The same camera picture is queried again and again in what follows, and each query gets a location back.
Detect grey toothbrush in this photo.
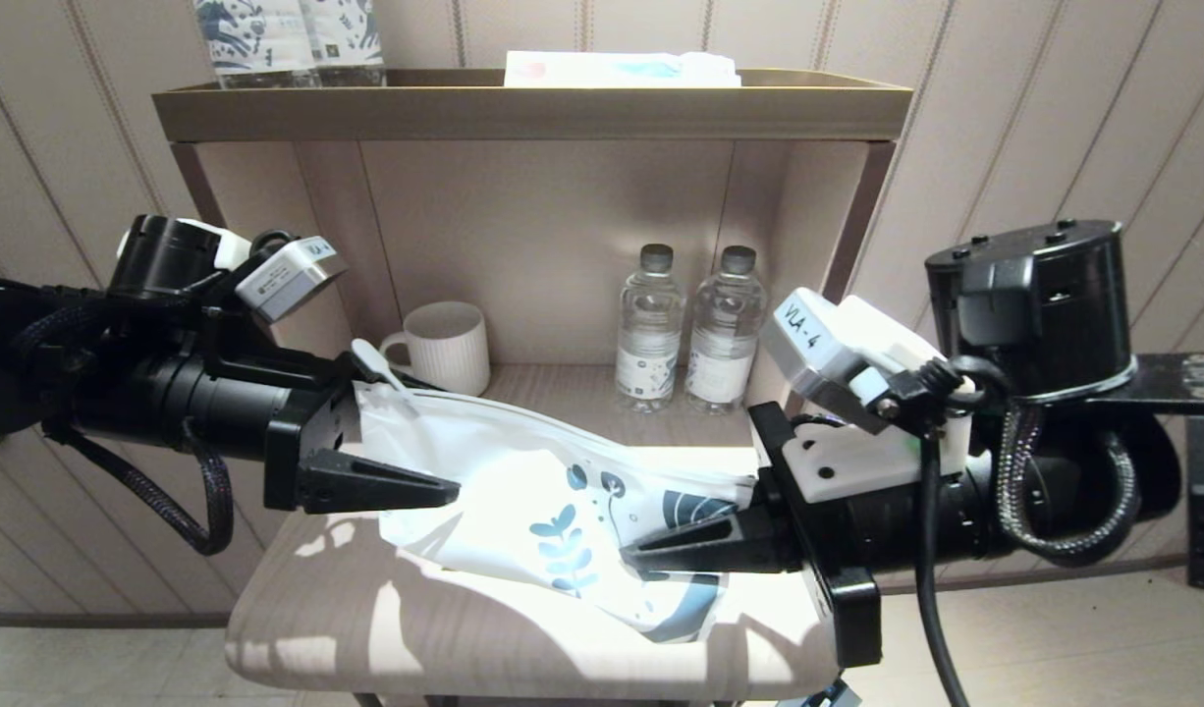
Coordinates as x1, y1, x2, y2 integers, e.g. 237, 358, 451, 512
352, 339, 413, 394

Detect white leaf-print plastic bag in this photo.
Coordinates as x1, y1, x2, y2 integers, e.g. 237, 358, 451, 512
352, 381, 760, 644

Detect white ribbed mug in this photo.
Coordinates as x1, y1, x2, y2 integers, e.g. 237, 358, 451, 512
379, 301, 491, 396

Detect black blue connector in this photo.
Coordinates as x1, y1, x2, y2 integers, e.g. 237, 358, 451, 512
779, 678, 863, 707

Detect beige wooden shelf cabinet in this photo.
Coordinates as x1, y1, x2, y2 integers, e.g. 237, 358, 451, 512
170, 137, 898, 703

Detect small clear water bottle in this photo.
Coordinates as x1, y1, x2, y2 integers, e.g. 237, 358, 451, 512
685, 245, 766, 415
615, 244, 686, 413

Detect large blue-print water bottle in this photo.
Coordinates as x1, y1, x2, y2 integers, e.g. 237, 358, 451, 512
301, 0, 387, 87

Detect blue patterned packages on top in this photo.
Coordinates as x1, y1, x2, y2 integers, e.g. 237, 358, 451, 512
193, 0, 320, 89

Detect white blue flat packet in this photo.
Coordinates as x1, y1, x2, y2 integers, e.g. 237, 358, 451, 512
504, 51, 742, 89

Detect braided left arm cable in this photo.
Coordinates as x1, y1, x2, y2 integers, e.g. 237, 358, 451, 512
13, 295, 235, 558

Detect braided arm cable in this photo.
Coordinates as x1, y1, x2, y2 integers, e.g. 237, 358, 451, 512
13, 295, 235, 558
995, 403, 1140, 568

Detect braided right arm cable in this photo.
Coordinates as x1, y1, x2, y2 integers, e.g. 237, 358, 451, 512
995, 403, 1140, 568

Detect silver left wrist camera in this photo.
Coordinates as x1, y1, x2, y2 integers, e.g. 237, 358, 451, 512
204, 232, 350, 384

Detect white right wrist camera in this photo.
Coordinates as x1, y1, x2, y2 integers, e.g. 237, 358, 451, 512
759, 287, 976, 504

